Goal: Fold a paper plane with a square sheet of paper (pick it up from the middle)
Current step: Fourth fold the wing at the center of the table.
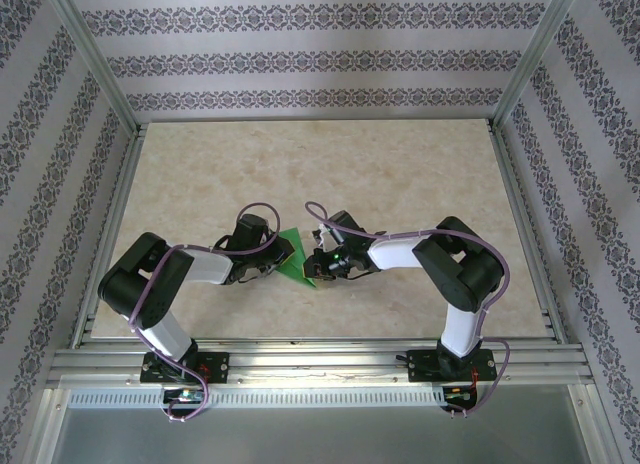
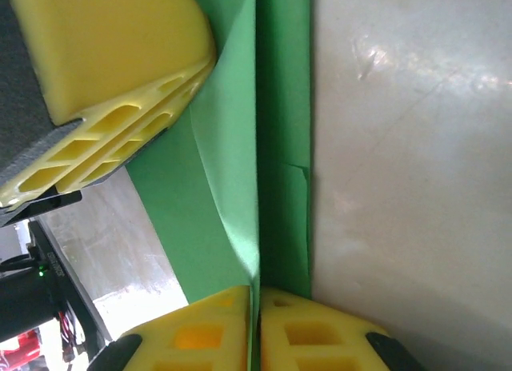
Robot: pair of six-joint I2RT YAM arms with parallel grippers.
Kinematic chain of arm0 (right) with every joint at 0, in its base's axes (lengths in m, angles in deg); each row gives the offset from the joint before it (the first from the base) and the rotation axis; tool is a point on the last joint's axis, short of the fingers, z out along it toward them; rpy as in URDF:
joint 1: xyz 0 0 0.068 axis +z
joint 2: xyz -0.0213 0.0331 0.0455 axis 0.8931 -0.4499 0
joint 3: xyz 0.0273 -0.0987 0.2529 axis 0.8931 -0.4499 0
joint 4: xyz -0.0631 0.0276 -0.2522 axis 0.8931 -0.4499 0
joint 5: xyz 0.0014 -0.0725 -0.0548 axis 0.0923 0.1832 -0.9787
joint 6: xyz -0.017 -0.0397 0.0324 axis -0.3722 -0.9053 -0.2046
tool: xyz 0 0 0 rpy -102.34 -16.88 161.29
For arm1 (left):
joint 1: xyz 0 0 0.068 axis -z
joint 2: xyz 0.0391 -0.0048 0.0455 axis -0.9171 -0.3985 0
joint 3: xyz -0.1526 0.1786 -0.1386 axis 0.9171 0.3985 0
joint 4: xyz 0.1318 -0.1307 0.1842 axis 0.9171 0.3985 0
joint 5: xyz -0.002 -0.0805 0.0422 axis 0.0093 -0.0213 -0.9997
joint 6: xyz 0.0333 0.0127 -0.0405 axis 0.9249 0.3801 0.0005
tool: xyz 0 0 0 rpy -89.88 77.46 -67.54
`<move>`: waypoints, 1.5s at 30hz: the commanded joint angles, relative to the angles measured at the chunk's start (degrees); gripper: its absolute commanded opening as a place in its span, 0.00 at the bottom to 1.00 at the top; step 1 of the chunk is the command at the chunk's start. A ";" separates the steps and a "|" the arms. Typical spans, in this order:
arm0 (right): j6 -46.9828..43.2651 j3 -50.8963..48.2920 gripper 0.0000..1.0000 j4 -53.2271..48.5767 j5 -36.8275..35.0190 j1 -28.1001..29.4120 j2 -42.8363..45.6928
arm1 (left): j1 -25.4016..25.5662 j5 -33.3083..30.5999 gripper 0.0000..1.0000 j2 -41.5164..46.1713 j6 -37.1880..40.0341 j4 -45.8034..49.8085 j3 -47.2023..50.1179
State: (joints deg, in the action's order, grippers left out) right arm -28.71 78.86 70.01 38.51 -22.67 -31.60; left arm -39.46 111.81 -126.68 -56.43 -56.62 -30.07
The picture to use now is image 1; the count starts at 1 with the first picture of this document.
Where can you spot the green paper sheet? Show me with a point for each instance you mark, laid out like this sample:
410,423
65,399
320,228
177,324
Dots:
295,264

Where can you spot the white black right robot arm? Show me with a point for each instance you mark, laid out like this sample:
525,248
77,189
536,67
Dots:
460,274

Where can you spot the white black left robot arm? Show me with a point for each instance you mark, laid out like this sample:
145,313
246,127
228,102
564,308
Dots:
135,284

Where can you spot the small circuit board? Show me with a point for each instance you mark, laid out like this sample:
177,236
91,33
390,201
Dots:
457,395
186,395

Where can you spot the grey metal panel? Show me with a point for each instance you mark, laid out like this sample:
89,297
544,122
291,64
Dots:
320,434

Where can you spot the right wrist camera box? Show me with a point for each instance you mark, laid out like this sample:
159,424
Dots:
322,239

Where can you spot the aluminium extrusion mounting rail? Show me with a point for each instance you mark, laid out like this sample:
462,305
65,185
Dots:
320,366

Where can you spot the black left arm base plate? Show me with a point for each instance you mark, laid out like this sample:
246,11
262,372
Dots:
220,366

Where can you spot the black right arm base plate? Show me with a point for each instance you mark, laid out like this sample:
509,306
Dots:
425,369

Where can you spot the aluminium side rail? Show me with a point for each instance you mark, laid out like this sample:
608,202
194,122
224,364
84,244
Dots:
112,234
512,184

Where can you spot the aluminium frame post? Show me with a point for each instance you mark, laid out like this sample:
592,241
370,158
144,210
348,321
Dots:
92,54
536,54

